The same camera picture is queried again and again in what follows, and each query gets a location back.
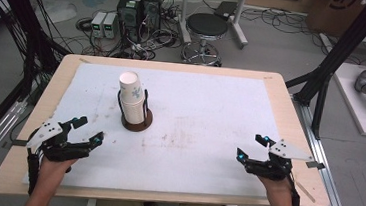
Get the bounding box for tan tape strip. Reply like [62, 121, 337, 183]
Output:
[290, 178, 319, 204]

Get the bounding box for loose black floor cables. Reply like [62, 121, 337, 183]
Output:
[239, 5, 331, 41]

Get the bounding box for wooden table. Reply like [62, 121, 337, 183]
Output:
[0, 47, 342, 206]

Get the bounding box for black metal frame post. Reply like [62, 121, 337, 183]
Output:
[0, 0, 68, 106]
[281, 0, 366, 144]

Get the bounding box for dark tape strip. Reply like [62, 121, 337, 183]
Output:
[305, 160, 327, 172]
[1, 137, 29, 152]

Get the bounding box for white platform board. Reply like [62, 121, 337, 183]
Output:
[328, 61, 366, 138]

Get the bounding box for stack of white paper cups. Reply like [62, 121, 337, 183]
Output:
[115, 69, 150, 126]

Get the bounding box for black arm strap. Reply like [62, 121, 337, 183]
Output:
[287, 186, 302, 206]
[22, 149, 43, 197]

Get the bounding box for person's left hand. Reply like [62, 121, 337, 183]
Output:
[37, 154, 79, 183]

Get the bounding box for black computer tower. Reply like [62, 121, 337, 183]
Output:
[113, 0, 145, 44]
[139, 0, 164, 36]

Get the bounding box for white desk frame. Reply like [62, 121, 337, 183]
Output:
[175, 0, 253, 51]

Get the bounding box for white table mat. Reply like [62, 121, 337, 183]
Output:
[22, 57, 287, 206]

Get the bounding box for black wire cup holder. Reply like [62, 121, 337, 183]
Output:
[113, 86, 157, 134]

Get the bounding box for large cardboard box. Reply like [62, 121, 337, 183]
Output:
[304, 0, 366, 41]

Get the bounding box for tangle of floor cables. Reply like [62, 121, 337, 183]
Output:
[72, 14, 183, 64]

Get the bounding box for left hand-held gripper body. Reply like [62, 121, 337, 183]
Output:
[24, 118, 96, 166]

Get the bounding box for grey power supply unit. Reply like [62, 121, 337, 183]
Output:
[101, 11, 121, 40]
[89, 11, 109, 39]

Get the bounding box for person's right hand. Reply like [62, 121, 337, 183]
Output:
[255, 174, 295, 202]

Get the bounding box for black round stool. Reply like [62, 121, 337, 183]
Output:
[179, 11, 230, 69]

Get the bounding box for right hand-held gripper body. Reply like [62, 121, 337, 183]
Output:
[244, 136, 316, 185]

